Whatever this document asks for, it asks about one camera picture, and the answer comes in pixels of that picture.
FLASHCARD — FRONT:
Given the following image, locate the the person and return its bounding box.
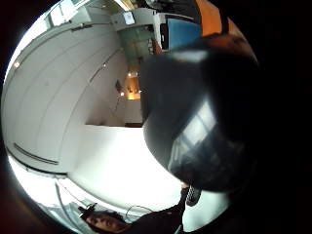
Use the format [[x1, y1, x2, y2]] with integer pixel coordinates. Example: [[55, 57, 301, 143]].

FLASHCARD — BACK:
[[78, 186, 191, 234]]

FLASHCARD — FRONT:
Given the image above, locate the orange panel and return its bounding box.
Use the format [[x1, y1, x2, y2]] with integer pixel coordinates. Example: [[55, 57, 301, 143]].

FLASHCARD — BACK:
[[194, 0, 242, 38]]

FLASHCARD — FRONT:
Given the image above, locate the blue panel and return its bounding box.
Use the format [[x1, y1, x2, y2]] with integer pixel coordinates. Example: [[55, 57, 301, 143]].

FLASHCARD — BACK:
[[167, 18, 203, 51]]

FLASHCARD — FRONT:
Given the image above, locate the grey cable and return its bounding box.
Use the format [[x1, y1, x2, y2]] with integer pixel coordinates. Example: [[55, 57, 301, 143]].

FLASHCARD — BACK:
[[53, 180, 86, 228]]

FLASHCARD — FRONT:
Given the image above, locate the black ceiling fixture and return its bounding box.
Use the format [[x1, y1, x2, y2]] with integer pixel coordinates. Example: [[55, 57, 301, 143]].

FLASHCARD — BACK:
[[114, 79, 124, 96]]

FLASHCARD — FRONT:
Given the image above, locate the white sign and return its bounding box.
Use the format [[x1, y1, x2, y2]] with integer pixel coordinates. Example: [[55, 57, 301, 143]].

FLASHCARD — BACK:
[[122, 11, 137, 26]]

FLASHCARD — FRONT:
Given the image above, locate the thin white cable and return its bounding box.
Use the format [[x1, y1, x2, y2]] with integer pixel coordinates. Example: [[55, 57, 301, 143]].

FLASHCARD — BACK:
[[124, 204, 154, 223]]

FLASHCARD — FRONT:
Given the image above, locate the long ceiling vent slot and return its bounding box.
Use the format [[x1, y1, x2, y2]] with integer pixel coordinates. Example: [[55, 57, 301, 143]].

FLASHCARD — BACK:
[[13, 141, 60, 166]]

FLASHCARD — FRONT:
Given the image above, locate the green glass partition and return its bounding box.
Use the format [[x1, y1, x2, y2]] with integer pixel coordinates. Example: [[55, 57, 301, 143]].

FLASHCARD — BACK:
[[117, 25, 154, 61]]

